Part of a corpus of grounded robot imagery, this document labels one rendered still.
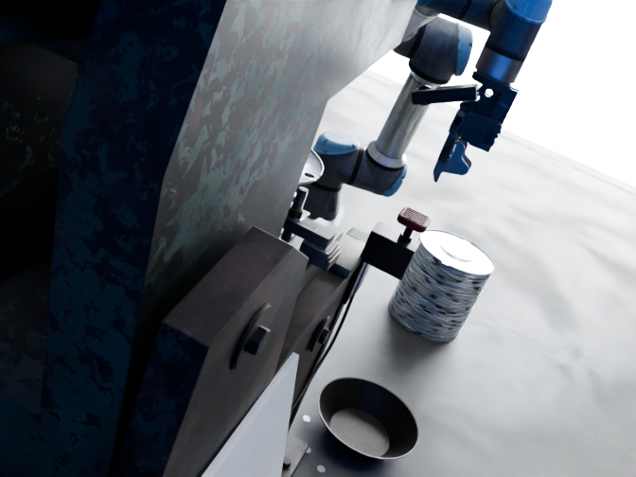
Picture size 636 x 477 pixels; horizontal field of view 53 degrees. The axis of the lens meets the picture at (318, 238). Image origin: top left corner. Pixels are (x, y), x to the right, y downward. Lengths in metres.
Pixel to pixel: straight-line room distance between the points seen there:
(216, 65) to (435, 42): 1.11
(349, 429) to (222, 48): 1.48
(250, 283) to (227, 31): 0.25
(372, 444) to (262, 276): 1.27
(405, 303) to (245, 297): 1.78
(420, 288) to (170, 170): 1.88
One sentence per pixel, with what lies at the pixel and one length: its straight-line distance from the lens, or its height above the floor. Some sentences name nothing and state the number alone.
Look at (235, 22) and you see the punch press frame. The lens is 0.50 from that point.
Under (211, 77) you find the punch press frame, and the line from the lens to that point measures 0.50.
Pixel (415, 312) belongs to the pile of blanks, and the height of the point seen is 0.08.
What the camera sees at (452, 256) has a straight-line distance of 2.31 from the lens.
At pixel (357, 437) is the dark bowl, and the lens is 1.85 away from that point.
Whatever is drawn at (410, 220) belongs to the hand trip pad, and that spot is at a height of 0.76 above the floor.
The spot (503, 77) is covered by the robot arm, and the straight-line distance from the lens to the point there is 1.14.
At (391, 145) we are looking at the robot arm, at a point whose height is 0.73.
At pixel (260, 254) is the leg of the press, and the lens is 0.65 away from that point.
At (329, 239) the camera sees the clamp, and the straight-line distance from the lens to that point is 1.05.
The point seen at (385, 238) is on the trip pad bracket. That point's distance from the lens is 1.25.
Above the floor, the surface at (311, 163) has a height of 0.78.
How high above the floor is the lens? 1.21
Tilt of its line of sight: 26 degrees down
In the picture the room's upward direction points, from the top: 21 degrees clockwise
